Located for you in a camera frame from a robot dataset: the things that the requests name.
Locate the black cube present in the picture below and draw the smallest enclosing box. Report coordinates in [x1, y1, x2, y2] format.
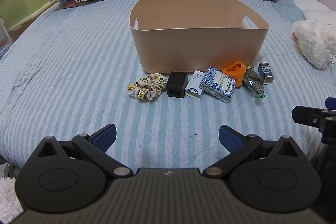
[166, 71, 187, 97]

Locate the white plush toy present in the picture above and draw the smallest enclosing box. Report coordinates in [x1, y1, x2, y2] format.
[291, 17, 336, 69]

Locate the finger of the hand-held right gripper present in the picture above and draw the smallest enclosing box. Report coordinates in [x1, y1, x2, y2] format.
[292, 105, 336, 145]

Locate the small white box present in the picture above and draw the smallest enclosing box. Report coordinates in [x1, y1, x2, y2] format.
[184, 70, 206, 100]

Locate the orange cloth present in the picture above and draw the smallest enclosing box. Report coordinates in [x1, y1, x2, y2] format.
[222, 62, 248, 87]

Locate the floral cream scrunchie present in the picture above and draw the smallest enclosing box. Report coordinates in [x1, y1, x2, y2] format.
[127, 73, 168, 101]

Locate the white fluffy rug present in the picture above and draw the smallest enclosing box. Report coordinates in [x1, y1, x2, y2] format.
[0, 177, 24, 222]

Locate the blue white patterned box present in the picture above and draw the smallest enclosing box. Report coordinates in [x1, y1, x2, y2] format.
[199, 66, 236, 103]

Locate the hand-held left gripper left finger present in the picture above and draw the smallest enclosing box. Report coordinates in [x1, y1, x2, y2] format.
[31, 123, 134, 178]

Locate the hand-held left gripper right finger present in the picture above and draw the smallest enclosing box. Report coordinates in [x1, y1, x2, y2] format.
[203, 124, 306, 178]

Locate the small dark blue box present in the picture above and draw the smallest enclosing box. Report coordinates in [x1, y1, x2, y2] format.
[257, 62, 275, 85]

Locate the blue striped bed sheet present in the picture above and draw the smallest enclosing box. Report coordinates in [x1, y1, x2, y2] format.
[0, 0, 336, 172]

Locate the beige plastic storage basket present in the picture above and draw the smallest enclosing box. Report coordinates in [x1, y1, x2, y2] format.
[129, 0, 270, 74]

